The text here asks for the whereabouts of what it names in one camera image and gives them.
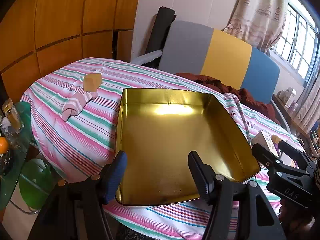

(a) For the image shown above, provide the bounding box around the wooden desk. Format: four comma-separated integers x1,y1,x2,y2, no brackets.
272,94,315,140

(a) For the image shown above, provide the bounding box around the beige striped curtain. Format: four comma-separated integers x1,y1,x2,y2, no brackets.
295,80,320,135

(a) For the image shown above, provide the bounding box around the barred window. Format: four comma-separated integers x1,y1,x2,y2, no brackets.
271,0,320,88

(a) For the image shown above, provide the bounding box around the orange fruit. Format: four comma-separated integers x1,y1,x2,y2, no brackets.
0,136,10,154

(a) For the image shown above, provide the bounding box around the gold metal tin tray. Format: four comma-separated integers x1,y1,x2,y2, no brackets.
114,88,261,207

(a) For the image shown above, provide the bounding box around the orange wooden wardrobe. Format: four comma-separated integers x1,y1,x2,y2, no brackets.
0,0,143,103

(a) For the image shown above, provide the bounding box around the glass spice jar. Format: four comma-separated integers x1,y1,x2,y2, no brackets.
2,99,24,133

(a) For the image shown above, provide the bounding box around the brown red blanket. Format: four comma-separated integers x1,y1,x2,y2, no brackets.
175,72,282,125

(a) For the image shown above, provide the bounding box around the black rolled mat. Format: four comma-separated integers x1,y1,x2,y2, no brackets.
146,6,177,68

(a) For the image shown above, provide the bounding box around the green glass side table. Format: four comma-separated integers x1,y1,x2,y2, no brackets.
0,101,33,210

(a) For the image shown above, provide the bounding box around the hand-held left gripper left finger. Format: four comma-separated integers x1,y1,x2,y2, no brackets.
27,150,128,240

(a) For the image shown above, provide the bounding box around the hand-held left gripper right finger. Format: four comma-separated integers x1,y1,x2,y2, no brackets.
188,150,287,240

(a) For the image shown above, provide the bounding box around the white beige small box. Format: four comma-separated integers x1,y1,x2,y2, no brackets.
252,130,280,155

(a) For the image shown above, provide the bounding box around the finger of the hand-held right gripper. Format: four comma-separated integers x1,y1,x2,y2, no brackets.
252,144,283,174
279,140,312,170

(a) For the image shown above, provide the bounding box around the striped pink green tablecloth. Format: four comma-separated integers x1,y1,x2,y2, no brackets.
20,57,307,239

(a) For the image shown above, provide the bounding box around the pink striped sock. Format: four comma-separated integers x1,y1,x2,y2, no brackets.
62,92,98,121

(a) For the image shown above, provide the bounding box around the grey yellow blue chair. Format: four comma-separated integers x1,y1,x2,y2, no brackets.
130,20,292,133

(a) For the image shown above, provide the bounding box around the white carton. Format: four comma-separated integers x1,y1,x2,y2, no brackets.
284,87,297,108

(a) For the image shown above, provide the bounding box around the green plastic stool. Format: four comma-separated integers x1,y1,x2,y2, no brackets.
19,159,54,210

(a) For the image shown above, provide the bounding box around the beige patterned curtain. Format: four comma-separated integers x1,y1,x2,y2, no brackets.
222,0,289,55

